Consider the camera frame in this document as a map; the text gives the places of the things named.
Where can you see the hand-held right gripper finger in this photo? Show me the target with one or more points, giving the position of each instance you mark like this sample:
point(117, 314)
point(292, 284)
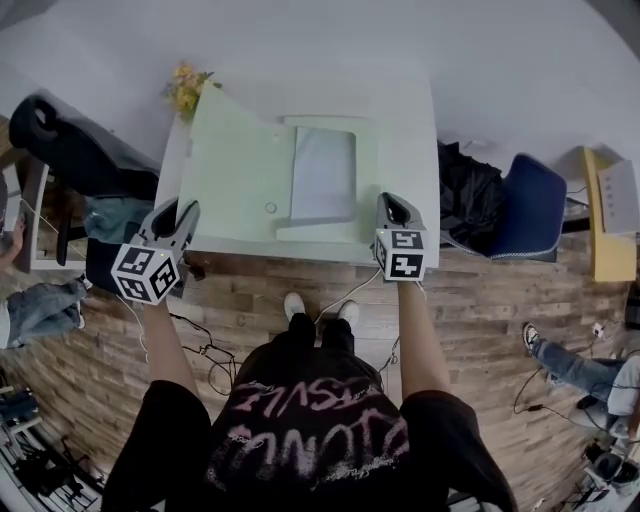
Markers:
point(385, 207)
point(411, 215)

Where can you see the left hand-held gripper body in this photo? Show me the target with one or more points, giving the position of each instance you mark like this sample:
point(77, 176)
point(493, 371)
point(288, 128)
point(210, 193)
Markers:
point(145, 272)

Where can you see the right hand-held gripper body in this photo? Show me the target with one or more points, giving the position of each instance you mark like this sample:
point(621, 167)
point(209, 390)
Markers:
point(402, 255)

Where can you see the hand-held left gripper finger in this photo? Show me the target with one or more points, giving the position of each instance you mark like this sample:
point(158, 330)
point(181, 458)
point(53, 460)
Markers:
point(189, 220)
point(161, 210)

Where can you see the pale green hinged item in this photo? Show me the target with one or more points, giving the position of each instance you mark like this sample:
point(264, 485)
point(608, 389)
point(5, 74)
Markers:
point(235, 175)

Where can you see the person's left forearm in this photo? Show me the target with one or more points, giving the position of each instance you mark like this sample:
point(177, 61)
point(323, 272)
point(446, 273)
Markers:
point(167, 345)

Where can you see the person's right forearm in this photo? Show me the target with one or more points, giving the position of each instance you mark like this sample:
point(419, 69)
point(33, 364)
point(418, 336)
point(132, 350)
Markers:
point(420, 340)

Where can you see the blue denim cloth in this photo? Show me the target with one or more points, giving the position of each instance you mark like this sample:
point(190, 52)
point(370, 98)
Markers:
point(112, 217)

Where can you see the black bag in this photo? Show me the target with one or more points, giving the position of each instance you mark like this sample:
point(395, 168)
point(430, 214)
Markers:
point(467, 195)

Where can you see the person's right white shoe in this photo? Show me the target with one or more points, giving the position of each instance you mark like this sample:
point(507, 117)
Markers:
point(349, 310)

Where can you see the person's white shoe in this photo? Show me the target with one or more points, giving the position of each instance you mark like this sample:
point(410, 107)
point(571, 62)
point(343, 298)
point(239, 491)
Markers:
point(349, 310)
point(294, 304)

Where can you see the black office chair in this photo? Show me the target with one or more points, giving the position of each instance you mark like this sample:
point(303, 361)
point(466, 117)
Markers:
point(80, 150)

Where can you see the person's black trousers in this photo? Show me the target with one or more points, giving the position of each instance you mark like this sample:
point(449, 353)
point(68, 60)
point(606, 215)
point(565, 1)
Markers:
point(320, 332)

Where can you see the person's left white shoe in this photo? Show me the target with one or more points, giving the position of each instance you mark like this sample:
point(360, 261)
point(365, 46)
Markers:
point(294, 304)

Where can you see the blue padded chair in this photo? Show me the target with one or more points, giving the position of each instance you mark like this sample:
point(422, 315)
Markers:
point(530, 205)

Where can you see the yellow flower bunch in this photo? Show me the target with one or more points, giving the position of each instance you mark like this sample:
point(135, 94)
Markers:
point(187, 87)

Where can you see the person's black printed shirt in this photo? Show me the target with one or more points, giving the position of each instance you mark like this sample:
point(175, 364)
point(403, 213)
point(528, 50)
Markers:
point(310, 430)

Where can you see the white power adapter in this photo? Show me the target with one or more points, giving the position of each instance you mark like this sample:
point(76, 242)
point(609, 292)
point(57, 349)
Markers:
point(598, 329)

